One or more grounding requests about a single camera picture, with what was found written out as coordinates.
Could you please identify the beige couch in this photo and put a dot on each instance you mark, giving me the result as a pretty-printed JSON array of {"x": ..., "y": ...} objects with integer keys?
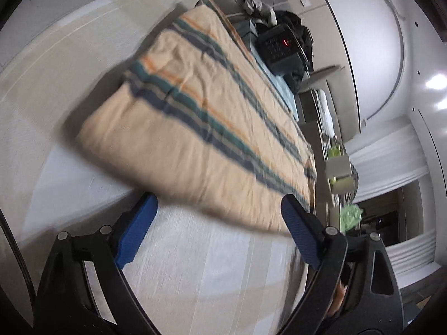
[{"x": 345, "y": 104}]

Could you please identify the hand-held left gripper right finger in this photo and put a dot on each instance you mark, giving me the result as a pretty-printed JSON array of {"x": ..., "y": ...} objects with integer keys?
[{"x": 300, "y": 232}]

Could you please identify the beige striped garment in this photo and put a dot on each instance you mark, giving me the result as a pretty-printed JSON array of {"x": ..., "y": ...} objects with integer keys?
[{"x": 195, "y": 118}]

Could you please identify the black jacket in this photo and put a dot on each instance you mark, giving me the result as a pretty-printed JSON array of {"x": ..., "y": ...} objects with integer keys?
[{"x": 300, "y": 28}]

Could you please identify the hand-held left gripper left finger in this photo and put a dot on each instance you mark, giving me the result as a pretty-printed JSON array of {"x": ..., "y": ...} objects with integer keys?
[{"x": 136, "y": 230}]

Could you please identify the white curtain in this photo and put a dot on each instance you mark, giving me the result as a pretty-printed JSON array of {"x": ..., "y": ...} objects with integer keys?
[{"x": 391, "y": 160}]

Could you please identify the green fruit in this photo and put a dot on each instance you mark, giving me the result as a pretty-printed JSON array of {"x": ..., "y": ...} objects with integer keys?
[{"x": 335, "y": 150}]

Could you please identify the black appliance with red display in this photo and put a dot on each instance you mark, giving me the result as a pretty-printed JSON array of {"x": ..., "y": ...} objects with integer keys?
[{"x": 279, "y": 47}]

